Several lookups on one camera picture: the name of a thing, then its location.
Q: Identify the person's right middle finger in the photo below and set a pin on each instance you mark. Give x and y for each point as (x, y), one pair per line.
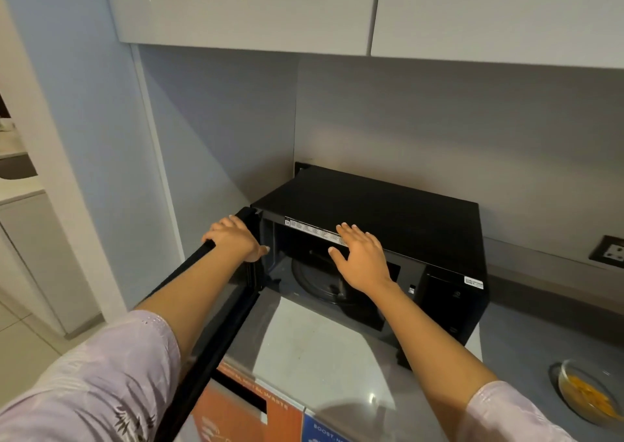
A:
(357, 237)

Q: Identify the person's left hand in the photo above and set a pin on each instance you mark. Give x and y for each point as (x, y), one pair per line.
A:
(235, 237)

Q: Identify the person's left forearm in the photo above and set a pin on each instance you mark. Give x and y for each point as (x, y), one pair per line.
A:
(204, 300)

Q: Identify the black wall socket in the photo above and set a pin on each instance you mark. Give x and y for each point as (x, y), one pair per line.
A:
(609, 251)

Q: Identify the black microwave oven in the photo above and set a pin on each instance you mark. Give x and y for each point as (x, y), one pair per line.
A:
(390, 217)

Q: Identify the lilac floral left sleeve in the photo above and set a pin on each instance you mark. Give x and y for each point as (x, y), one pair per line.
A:
(97, 383)

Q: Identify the person's right forearm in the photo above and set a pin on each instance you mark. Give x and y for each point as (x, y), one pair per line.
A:
(429, 349)

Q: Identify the person's left thumb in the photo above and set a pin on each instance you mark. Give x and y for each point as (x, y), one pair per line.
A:
(260, 252)

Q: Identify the person's right little finger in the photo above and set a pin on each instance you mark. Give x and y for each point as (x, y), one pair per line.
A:
(376, 250)

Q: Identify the blue bin front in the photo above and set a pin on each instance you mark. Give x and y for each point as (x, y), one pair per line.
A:
(321, 429)

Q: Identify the person's right thumb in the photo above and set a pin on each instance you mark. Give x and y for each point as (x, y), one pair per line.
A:
(337, 259)

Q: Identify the glass microwave turntable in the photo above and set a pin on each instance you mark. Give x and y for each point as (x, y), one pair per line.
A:
(314, 281)

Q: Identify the lilac right sleeve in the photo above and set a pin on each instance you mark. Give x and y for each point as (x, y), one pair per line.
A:
(507, 417)

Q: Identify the glass bowl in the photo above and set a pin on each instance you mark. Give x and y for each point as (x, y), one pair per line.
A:
(568, 388)

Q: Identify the glossy white cabinet door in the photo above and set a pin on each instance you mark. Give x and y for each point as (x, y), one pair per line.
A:
(243, 8)
(497, 12)

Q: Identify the black microwave door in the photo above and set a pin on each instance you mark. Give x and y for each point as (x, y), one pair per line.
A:
(214, 354)

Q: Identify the white base cabinet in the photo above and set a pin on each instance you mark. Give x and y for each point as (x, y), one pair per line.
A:
(44, 256)

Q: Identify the person's right hand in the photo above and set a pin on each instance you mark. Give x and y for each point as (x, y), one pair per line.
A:
(363, 266)

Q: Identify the yellow food pieces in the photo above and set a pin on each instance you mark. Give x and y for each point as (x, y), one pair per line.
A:
(592, 395)

